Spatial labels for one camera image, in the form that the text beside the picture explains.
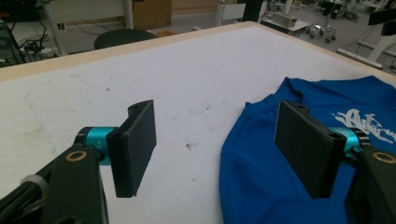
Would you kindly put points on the large brown cardboard box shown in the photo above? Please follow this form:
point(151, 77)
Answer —
point(152, 12)

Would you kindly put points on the blue t-shirt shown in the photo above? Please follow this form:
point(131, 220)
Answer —
point(255, 174)

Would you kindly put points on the white table leg frame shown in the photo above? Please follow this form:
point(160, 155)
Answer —
point(364, 56)

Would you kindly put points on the white box device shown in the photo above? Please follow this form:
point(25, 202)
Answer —
point(285, 19)

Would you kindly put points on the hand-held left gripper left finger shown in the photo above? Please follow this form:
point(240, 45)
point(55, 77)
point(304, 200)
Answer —
point(134, 149)

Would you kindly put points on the light wooden table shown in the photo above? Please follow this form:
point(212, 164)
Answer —
point(93, 57)

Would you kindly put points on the white table mat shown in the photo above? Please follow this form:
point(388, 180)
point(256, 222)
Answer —
point(186, 77)

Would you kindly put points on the white desk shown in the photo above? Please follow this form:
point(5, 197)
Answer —
point(84, 9)

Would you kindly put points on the black metal post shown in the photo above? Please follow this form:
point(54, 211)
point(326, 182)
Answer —
point(252, 9)

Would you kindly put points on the black monitor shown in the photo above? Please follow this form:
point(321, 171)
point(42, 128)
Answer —
point(383, 20)

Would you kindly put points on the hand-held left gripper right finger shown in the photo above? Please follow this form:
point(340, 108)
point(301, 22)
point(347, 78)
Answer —
point(305, 146)

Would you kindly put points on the white power strip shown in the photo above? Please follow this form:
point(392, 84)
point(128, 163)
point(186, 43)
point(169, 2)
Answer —
point(37, 49)

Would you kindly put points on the white stand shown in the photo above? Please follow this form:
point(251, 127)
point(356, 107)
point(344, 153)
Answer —
point(219, 12)

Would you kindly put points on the chair base with casters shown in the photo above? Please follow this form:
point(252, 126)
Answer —
point(322, 31)

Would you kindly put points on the black round stool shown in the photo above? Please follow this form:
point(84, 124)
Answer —
point(121, 37)

